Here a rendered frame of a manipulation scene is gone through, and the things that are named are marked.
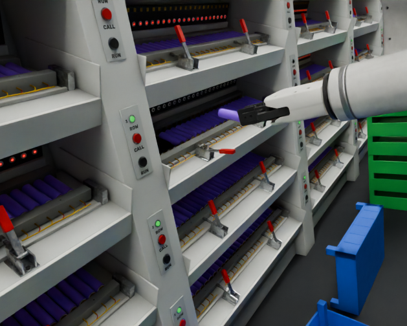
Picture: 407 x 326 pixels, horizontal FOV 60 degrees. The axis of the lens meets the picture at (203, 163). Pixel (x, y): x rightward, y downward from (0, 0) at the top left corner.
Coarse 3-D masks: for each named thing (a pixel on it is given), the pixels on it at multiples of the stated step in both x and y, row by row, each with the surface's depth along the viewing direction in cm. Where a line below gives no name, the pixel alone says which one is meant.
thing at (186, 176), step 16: (208, 96) 104; (256, 96) 117; (176, 112) 93; (240, 128) 96; (256, 128) 97; (272, 128) 103; (224, 144) 86; (240, 144) 88; (256, 144) 97; (192, 160) 78; (224, 160) 83; (176, 176) 71; (192, 176) 73; (208, 176) 79; (176, 192) 70
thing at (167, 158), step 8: (232, 120) 94; (216, 128) 88; (224, 128) 89; (232, 128) 93; (200, 136) 83; (208, 136) 84; (216, 136) 88; (184, 144) 79; (192, 144) 79; (168, 152) 75; (176, 152) 75; (184, 152) 78; (168, 160) 74; (184, 160) 76
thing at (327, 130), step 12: (312, 120) 153; (324, 120) 158; (336, 120) 156; (348, 120) 165; (312, 132) 144; (324, 132) 149; (336, 132) 152; (312, 144) 137; (324, 144) 139; (312, 156) 129
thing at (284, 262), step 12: (336, 192) 169; (324, 204) 155; (288, 252) 125; (276, 264) 119; (288, 264) 125; (276, 276) 118; (264, 288) 111; (252, 300) 105; (240, 312) 100; (252, 312) 105; (240, 324) 100
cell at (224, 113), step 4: (220, 108) 69; (220, 112) 69; (224, 112) 68; (228, 112) 68; (232, 112) 68; (236, 112) 68; (220, 116) 70; (224, 116) 69; (228, 116) 68; (232, 116) 68; (236, 116) 67; (236, 120) 68
